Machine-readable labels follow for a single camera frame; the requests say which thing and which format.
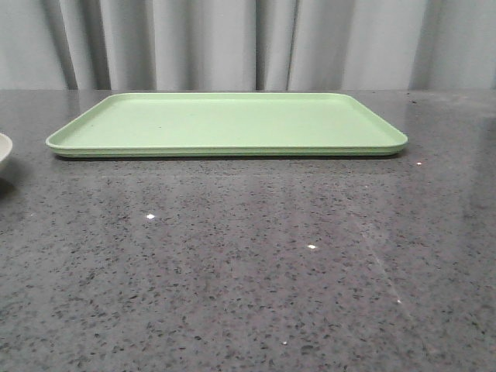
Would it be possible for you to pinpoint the cream round plate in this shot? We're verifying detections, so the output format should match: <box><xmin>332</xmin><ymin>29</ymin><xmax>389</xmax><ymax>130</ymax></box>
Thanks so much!
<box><xmin>0</xmin><ymin>133</ymin><xmax>13</xmax><ymax>171</ymax></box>

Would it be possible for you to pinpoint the light green plastic tray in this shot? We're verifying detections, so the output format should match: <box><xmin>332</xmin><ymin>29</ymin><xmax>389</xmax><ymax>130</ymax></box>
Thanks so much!
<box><xmin>46</xmin><ymin>92</ymin><xmax>408</xmax><ymax>158</ymax></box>

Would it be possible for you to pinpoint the grey pleated curtain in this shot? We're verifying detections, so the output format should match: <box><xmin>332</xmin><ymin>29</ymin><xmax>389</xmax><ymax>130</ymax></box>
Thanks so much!
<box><xmin>1</xmin><ymin>1</ymin><xmax>495</xmax><ymax>91</ymax></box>

